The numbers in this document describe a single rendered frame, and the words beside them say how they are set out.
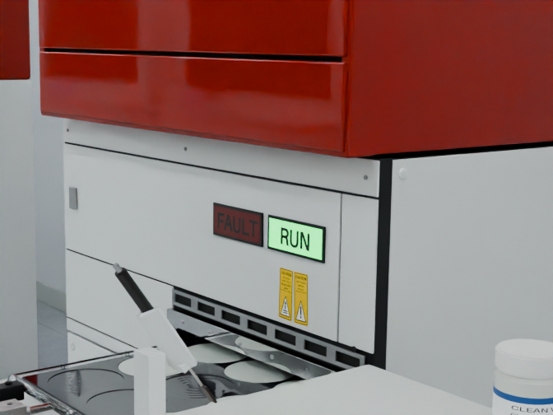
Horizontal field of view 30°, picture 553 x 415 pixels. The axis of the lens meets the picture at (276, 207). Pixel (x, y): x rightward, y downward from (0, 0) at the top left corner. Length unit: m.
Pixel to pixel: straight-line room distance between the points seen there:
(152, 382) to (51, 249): 4.37
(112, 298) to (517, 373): 0.94
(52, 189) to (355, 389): 4.21
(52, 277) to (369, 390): 4.30
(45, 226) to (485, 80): 4.22
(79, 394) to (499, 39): 0.72
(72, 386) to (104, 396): 0.06
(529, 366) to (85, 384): 0.64
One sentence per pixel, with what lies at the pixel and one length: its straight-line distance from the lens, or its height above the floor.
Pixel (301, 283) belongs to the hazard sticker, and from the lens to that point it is 1.38.
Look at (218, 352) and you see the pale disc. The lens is 1.56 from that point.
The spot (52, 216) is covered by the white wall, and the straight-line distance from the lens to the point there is 5.36.
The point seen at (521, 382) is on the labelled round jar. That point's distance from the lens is 1.05.
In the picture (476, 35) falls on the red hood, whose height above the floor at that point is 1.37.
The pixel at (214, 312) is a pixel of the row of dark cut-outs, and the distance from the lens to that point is 1.56.
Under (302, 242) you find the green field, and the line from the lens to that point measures 1.37.
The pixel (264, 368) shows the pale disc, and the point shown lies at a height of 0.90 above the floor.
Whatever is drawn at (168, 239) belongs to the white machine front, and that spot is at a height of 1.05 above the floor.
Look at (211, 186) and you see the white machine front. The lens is 1.53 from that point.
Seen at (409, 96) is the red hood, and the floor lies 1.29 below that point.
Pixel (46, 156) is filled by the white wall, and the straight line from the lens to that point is 5.36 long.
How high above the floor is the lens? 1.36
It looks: 9 degrees down
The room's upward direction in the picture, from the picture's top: 1 degrees clockwise
